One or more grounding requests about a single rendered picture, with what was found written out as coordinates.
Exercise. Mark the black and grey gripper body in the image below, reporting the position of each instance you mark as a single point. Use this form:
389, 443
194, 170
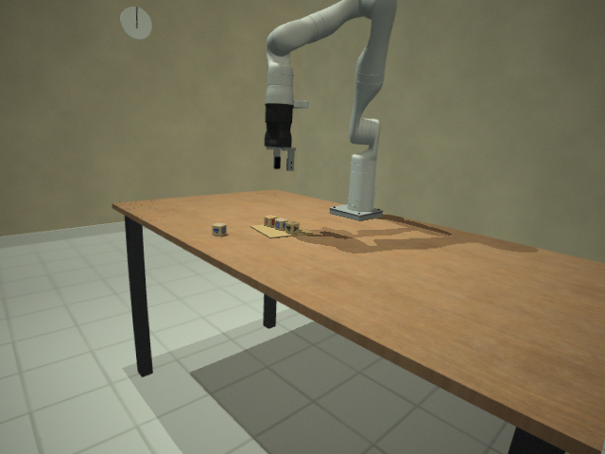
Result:
279, 110

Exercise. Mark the tan block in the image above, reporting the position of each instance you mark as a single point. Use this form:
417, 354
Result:
292, 227
219, 229
269, 221
279, 224

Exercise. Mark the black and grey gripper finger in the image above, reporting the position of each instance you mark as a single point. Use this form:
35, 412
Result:
276, 157
290, 158

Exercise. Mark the tan flat mat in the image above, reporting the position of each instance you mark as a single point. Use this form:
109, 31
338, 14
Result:
270, 232

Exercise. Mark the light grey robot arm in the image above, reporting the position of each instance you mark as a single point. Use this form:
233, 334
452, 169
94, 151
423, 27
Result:
369, 77

